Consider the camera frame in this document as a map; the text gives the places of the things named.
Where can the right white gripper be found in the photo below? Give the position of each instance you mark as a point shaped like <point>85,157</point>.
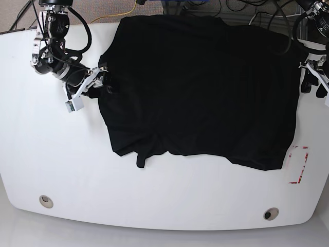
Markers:
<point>95,78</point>

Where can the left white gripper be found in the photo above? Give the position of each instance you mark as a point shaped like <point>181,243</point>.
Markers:
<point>315,74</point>

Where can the black t-shirt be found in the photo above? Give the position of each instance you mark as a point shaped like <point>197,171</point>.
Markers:
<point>195,85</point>

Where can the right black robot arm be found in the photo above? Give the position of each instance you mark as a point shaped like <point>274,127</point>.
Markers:
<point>51,56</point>

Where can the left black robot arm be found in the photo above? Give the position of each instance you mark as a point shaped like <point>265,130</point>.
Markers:
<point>316,12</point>

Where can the red tape rectangle marking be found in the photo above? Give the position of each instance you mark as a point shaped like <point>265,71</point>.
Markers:
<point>296,164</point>

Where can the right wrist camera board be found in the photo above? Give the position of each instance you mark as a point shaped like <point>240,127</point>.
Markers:
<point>70,106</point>

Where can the left table cable grommet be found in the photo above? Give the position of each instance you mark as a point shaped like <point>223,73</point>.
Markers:
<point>46,202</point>

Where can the table cable grommet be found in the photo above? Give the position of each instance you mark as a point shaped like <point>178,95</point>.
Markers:
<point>271,214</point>
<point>46,202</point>

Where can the right table cable grommet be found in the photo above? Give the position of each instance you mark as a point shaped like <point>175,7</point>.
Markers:
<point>271,214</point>

